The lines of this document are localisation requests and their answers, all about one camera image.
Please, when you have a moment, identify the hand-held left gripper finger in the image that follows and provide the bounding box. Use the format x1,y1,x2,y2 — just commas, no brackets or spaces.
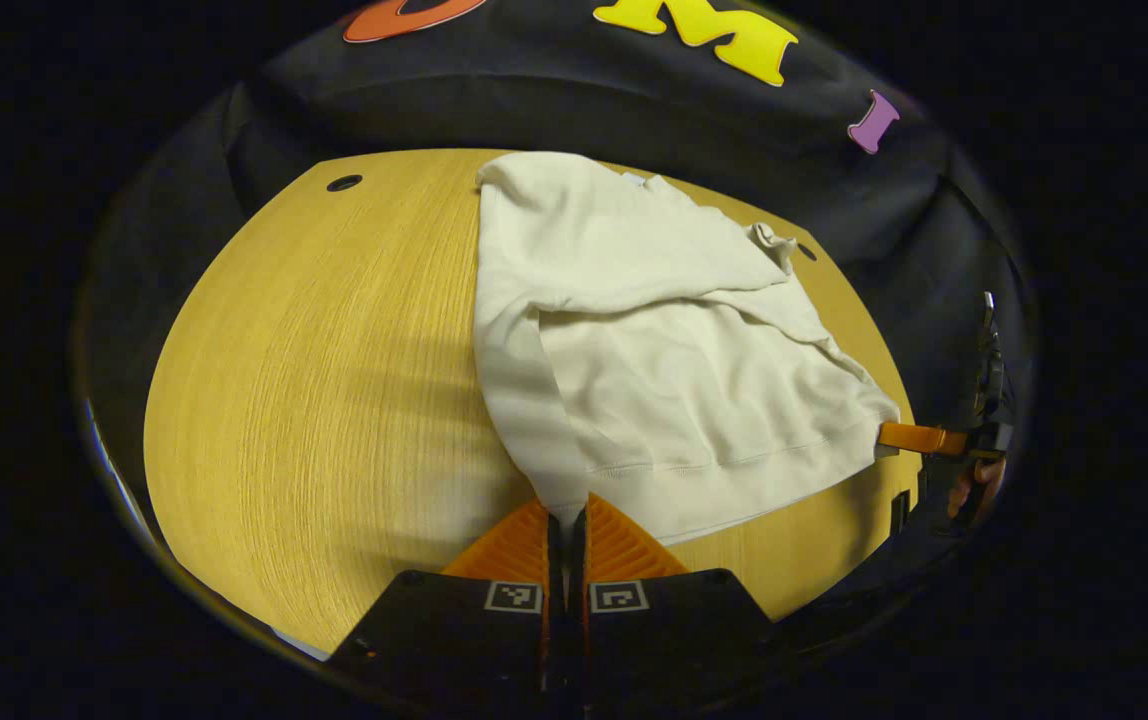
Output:
572,490,790,706
327,495,569,706

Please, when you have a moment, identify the cream sweatshirt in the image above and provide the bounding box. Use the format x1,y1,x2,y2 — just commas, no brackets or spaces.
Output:
472,150,903,548

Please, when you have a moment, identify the black backdrop cloth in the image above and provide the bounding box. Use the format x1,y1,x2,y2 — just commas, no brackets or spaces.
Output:
74,0,1040,641

